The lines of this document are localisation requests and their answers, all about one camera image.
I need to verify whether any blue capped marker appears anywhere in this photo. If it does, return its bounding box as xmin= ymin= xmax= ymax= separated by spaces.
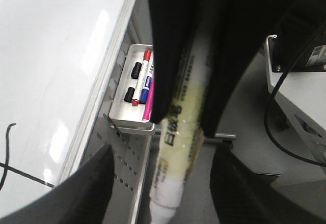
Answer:
xmin=140 ymin=61 xmax=154 ymax=104

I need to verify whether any pink marker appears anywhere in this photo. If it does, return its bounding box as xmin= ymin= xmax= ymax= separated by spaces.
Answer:
xmin=142 ymin=78 xmax=154 ymax=121

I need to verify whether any white equipment cabinet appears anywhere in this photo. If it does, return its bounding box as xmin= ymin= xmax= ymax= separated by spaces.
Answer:
xmin=264 ymin=35 xmax=325 ymax=170

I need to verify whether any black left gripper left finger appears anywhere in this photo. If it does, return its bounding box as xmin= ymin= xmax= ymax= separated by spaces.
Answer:
xmin=1 ymin=145 xmax=115 ymax=223

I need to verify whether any white whiteboard with aluminium frame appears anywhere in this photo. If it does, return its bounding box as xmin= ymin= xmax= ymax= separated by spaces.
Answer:
xmin=1 ymin=0 xmax=136 ymax=217

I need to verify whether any white marker tray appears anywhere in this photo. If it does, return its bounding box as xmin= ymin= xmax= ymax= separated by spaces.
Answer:
xmin=109 ymin=44 xmax=155 ymax=135

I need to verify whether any black marker cap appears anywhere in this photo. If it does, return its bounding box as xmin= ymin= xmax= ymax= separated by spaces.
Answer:
xmin=130 ymin=62 xmax=142 ymax=79
xmin=124 ymin=87 xmax=135 ymax=103

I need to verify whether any white perforated stand panel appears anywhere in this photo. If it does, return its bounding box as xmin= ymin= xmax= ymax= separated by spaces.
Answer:
xmin=93 ymin=26 xmax=155 ymax=223

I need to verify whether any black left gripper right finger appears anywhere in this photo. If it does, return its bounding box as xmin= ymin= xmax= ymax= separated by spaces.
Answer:
xmin=210 ymin=141 xmax=325 ymax=223

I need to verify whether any white taped whiteboard marker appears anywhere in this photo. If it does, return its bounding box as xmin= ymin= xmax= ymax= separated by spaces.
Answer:
xmin=149 ymin=0 xmax=230 ymax=224

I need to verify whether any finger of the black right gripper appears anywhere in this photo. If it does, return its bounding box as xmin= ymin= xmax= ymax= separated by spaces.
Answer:
xmin=201 ymin=0 xmax=325 ymax=136
xmin=148 ymin=0 xmax=196 ymax=124

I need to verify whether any red capped marker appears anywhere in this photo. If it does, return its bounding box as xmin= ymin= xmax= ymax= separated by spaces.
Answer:
xmin=131 ymin=49 xmax=152 ymax=106

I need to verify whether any black cable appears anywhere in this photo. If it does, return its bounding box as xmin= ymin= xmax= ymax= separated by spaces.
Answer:
xmin=264 ymin=27 xmax=326 ymax=167

